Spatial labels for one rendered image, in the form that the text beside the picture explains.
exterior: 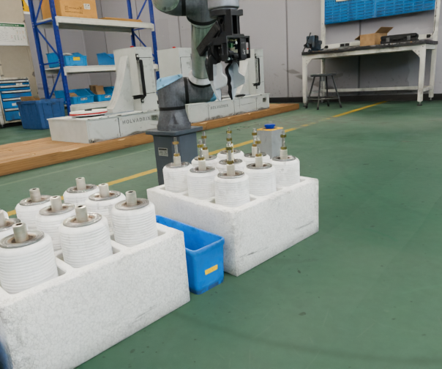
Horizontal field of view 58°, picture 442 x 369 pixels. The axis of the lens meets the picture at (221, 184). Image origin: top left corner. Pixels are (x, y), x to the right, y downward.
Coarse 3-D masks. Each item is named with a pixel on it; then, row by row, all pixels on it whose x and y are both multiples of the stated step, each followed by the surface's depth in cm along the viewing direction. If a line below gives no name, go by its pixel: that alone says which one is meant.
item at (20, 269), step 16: (48, 240) 72; (0, 256) 68; (16, 256) 68; (32, 256) 69; (48, 256) 72; (0, 272) 69; (16, 272) 68; (32, 272) 69; (48, 272) 72; (16, 288) 69
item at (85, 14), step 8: (48, 0) 556; (56, 0) 547; (64, 0) 551; (72, 0) 560; (80, 0) 571; (88, 0) 581; (48, 8) 560; (56, 8) 551; (64, 8) 552; (72, 8) 561; (80, 8) 572; (88, 8) 582; (96, 8) 593; (48, 16) 565; (64, 16) 553; (72, 16) 563; (80, 16) 573; (88, 16) 583; (96, 16) 595
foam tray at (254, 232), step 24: (168, 192) 122; (288, 192) 115; (312, 192) 124; (168, 216) 121; (192, 216) 112; (216, 216) 104; (240, 216) 101; (264, 216) 108; (288, 216) 116; (312, 216) 126; (240, 240) 103; (264, 240) 110; (288, 240) 118; (240, 264) 104
